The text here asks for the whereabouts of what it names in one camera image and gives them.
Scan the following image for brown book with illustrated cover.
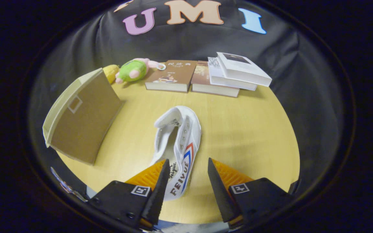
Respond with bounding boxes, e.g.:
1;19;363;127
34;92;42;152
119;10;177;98
145;60;198;93

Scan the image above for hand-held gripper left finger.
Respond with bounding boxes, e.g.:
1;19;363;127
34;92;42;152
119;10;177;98
88;159;171;231

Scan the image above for yellow plush toy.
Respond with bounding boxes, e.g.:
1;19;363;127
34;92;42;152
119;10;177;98
103;64;119;84

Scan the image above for white canvas shoe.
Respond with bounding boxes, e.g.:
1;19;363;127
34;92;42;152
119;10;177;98
151;105;202;201

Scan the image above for white book with dark picture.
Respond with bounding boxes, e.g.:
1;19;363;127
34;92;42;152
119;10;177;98
216;52;272;87

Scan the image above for white book with patterned cover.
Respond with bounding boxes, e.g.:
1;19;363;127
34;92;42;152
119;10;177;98
208;57;258;91

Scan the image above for beige fabric storage box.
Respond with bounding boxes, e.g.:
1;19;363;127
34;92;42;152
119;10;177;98
42;68;123;165

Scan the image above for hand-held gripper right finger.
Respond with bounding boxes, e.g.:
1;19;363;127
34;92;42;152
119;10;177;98
208;158;295;228

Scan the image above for black backdrop cloth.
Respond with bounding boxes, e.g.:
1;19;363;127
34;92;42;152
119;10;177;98
28;0;345;194

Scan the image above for brown book with photo cover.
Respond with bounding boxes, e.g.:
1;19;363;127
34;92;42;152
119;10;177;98
191;61;240;98

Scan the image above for green and pink plush toy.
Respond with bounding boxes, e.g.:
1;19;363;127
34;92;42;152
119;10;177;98
115;58;166;84

